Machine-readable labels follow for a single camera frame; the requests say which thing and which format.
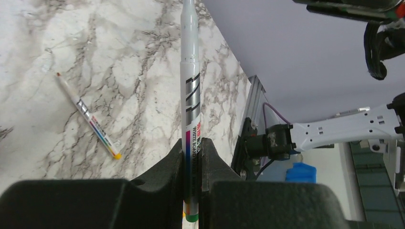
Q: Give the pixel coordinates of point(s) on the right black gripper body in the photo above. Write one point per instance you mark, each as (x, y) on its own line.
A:
(384, 35)

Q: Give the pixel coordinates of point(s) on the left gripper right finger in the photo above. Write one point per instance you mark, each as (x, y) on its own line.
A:
(228, 202)

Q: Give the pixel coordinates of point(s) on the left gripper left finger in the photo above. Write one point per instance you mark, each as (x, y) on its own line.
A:
(153, 200)

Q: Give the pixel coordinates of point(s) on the white marker orange end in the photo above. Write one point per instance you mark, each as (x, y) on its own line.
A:
(91, 119)

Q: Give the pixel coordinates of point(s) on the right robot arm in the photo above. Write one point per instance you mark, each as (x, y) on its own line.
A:
(384, 122)

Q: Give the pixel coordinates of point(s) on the blue box behind table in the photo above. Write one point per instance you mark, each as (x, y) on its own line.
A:
(301, 173)

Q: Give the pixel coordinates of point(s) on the aluminium rail frame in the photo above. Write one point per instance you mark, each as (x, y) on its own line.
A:
(253, 123)

